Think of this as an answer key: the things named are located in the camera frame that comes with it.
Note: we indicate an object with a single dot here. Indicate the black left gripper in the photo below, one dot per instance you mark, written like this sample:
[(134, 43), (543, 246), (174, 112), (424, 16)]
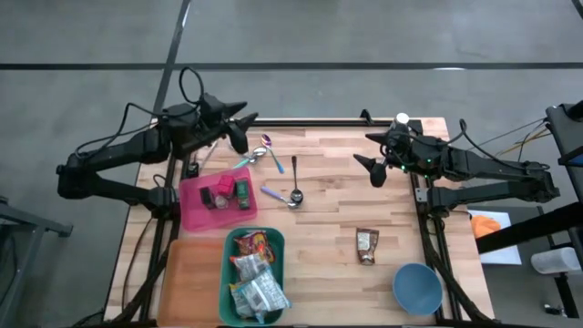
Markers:
[(211, 116)]

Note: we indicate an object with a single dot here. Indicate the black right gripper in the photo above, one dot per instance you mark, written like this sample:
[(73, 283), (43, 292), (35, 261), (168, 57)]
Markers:
[(405, 150)]

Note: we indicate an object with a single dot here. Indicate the white pill bottle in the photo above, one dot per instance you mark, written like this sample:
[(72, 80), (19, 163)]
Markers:
[(401, 118)]

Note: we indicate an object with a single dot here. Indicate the red paprika tin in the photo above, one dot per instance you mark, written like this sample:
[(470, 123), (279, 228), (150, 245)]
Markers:
[(226, 186)]

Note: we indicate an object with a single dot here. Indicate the dark green tin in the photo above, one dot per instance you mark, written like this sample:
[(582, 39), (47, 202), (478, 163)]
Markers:
[(207, 198)]

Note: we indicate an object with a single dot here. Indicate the long black spoon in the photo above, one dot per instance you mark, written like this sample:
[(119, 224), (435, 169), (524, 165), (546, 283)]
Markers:
[(297, 196)]

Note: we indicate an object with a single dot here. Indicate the red orange noodle packet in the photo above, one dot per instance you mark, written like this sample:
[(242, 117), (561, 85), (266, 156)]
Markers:
[(255, 246)]

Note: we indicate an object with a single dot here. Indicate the white yellow snack packet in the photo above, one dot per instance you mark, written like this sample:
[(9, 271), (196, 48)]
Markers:
[(248, 268)]

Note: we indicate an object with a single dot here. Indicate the silver clear snack packet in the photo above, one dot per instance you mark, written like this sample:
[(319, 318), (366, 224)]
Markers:
[(268, 294)]

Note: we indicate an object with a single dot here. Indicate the yellow creamy chicken noodle packet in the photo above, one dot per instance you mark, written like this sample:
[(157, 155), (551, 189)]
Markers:
[(238, 300)]

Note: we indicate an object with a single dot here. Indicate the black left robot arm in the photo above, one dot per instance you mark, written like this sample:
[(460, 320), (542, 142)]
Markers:
[(114, 150)]

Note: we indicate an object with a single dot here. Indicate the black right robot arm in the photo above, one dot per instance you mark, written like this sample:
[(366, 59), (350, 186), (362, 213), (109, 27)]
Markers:
[(492, 168)]

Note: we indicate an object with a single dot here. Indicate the small black object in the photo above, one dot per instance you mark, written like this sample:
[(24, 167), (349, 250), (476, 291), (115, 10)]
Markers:
[(192, 169)]

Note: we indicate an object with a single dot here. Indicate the brown snack packet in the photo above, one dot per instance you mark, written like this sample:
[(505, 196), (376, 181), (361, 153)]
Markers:
[(367, 246)]

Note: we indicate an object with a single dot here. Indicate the pink plastic tray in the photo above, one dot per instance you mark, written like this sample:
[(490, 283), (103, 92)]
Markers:
[(196, 218)]

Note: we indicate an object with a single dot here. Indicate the orange object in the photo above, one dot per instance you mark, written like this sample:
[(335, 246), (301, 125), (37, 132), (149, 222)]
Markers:
[(485, 226)]

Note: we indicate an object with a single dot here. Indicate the teal plastic bin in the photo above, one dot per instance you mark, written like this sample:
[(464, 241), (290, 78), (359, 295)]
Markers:
[(225, 255)]

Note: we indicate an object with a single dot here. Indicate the blue bowl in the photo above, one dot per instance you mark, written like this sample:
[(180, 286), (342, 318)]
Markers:
[(416, 288)]

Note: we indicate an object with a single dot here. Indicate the white paper sheet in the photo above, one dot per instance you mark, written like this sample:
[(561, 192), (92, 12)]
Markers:
[(505, 255)]

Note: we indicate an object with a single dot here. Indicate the black diagonal beam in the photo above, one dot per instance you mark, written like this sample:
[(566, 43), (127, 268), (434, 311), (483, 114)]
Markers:
[(524, 232)]

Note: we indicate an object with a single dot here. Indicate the orange plastic tray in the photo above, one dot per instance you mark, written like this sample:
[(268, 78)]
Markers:
[(191, 287)]

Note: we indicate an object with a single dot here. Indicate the black equipment cart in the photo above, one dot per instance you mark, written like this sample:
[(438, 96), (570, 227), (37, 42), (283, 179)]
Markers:
[(565, 132)]

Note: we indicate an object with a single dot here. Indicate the white translucent container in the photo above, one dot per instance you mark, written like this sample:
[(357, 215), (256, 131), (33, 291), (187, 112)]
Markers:
[(555, 260)]

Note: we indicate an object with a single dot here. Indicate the grey metal stand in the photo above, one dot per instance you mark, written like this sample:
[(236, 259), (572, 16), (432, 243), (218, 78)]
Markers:
[(27, 223)]

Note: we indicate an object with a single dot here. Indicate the small black wheel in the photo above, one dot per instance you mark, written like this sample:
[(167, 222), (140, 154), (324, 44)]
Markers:
[(553, 310)]

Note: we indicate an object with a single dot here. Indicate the black frame clamp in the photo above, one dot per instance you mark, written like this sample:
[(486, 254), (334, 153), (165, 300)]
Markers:
[(365, 116)]

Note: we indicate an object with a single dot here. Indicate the grey metal bracket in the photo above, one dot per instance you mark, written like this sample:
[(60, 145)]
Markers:
[(421, 195)]

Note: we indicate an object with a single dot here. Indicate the black aluminium table frame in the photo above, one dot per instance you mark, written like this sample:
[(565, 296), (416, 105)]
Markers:
[(296, 123)]

